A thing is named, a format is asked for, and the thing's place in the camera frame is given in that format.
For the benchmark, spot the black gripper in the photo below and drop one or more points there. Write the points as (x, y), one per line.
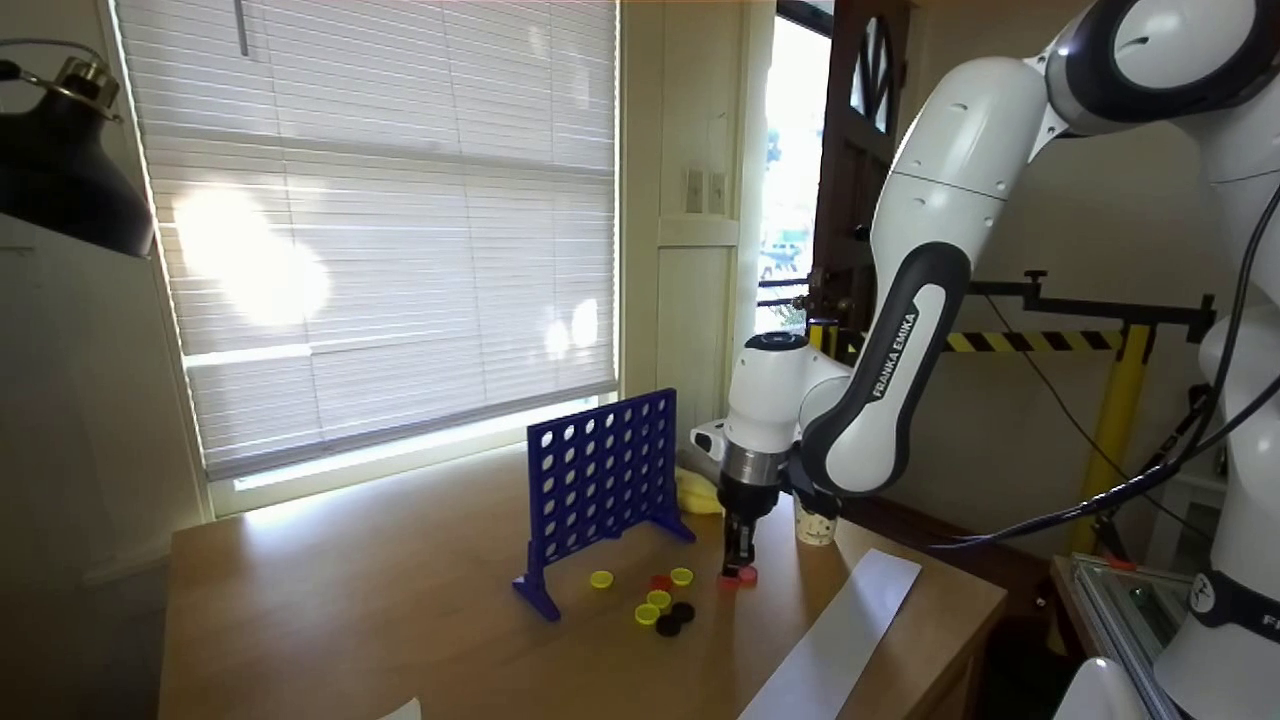
(742, 505)

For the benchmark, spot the black disc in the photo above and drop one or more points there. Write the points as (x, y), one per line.
(668, 624)
(681, 608)

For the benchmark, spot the yellow disc lone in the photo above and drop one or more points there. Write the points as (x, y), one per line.
(602, 582)

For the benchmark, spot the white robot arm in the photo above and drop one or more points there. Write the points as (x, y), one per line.
(1215, 74)

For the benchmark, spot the yellow disc pile behind grid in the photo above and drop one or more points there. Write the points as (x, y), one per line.
(696, 493)

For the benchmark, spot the blue connect four grid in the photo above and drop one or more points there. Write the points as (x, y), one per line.
(592, 477)

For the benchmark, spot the yellow black barrier stand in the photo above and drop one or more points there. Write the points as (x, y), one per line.
(978, 395)

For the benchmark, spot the white window blind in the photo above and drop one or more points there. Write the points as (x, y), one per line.
(378, 216)

